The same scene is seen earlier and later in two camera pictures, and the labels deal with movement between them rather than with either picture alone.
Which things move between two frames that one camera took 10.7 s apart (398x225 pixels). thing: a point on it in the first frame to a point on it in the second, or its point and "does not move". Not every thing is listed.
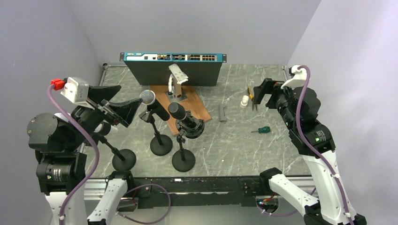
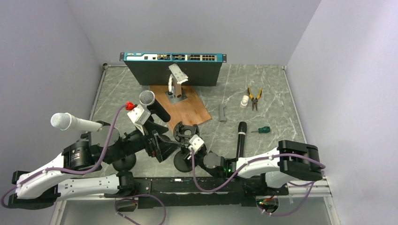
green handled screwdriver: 263,130 does not move
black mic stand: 123,160 does not move
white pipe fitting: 244,102 does not move
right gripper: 269,86 to 196,153
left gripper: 123,111 to 163,148
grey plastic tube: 221,117 does not move
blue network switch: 152,69 does not move
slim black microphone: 178,111 to 242,129
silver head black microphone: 148,97 does not move
